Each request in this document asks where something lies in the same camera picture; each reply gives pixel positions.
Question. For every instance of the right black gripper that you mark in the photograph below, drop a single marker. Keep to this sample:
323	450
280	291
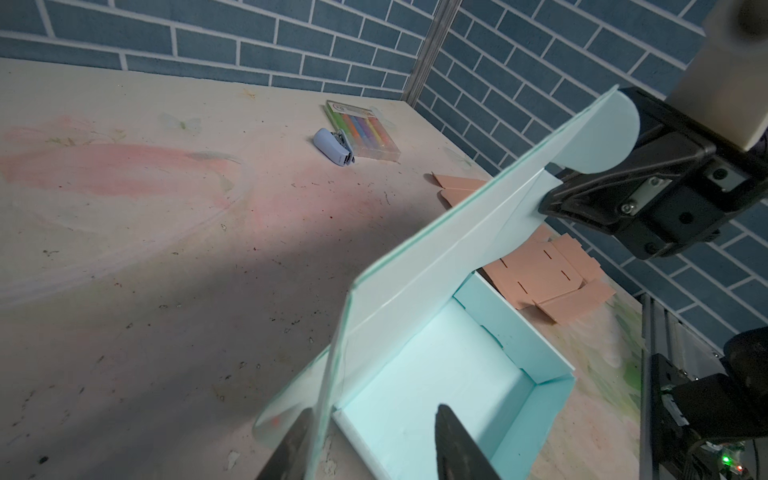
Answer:
679	186

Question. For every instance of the right green circuit board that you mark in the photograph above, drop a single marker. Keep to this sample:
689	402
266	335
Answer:
727	461

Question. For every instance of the clear case of markers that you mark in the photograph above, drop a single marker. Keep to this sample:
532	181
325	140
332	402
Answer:
361	132

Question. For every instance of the mint green paper box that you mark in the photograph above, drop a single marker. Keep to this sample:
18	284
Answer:
421	327

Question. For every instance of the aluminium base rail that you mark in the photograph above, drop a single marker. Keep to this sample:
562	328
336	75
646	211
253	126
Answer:
673	353

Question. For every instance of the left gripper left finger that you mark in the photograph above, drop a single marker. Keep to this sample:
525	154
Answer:
290	458

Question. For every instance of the flat pink paper box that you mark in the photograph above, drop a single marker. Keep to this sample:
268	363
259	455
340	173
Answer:
555	276

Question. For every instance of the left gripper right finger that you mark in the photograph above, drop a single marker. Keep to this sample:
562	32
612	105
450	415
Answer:
458	456

